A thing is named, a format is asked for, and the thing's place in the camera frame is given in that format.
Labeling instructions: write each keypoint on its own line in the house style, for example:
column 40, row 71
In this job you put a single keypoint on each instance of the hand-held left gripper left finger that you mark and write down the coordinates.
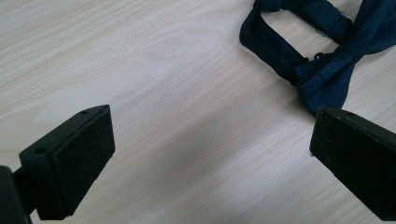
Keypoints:
column 71, row 168

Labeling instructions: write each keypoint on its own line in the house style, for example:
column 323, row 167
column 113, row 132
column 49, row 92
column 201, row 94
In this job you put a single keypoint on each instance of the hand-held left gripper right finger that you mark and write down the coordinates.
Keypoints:
column 358, row 155

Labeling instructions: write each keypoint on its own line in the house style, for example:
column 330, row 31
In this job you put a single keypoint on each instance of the dark blue cloth garment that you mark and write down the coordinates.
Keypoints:
column 323, row 71

